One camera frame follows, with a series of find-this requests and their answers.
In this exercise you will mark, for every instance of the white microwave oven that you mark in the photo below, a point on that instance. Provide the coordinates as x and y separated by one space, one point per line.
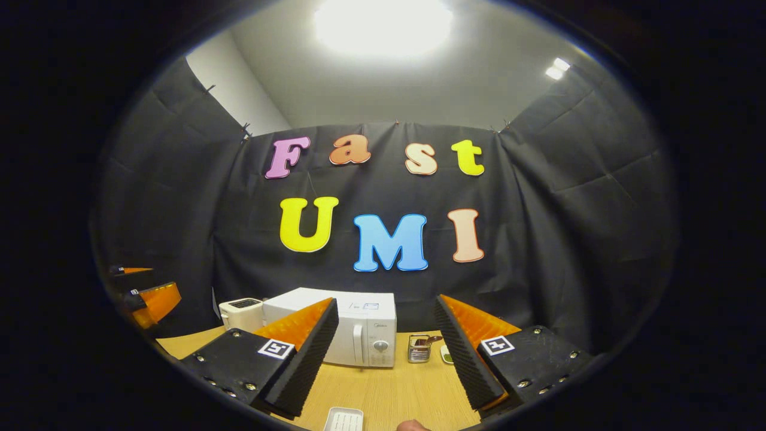
365 335

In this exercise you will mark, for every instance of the white rectangular tray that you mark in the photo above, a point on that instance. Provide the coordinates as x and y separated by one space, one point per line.
344 420

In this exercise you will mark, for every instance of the brown wooden spoon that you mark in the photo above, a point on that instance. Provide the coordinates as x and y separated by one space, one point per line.
432 339

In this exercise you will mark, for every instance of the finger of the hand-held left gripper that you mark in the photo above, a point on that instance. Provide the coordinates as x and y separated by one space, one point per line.
128 276
134 300

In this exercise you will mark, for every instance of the white divided dish with grains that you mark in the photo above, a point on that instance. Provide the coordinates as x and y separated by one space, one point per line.
447 356

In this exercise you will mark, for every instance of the large ceiling light panel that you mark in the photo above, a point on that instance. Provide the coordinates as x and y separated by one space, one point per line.
383 27

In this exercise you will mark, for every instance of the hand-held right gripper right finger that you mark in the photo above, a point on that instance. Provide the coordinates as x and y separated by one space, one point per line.
467 359

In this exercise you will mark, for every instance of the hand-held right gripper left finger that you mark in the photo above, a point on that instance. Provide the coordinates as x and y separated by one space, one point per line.
308 365

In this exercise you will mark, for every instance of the small ceiling light panel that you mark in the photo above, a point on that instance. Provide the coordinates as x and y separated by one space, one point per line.
558 69

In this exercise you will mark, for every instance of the white toaster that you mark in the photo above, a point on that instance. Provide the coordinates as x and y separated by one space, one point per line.
242 314

